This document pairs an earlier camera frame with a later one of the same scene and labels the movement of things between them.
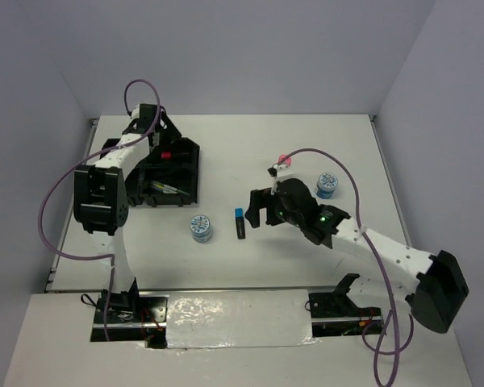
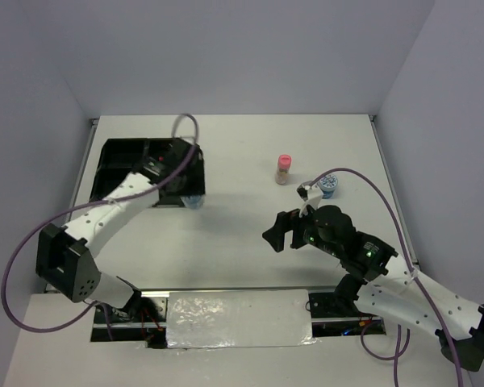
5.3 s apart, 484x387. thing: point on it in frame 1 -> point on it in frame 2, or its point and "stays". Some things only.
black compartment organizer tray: [168, 176] stays
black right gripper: [144, 318] stays
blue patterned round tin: [201, 228] -> [194, 201]
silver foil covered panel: [202, 319] stays
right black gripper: [260, 198] -> [286, 221]
